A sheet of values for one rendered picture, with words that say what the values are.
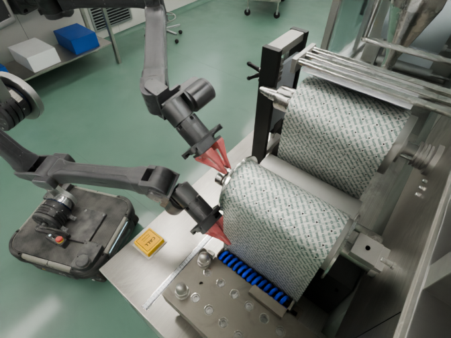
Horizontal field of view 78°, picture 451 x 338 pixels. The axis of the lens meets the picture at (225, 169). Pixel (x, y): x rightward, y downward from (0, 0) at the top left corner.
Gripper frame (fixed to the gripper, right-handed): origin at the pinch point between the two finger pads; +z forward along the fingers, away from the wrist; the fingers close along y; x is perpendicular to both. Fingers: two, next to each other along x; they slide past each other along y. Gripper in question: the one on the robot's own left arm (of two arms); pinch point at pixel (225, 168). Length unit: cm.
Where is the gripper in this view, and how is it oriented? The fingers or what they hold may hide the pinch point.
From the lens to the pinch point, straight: 65.6
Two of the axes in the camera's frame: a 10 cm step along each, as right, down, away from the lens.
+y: -6.2, 6.3, -4.7
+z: 6.4, 7.5, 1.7
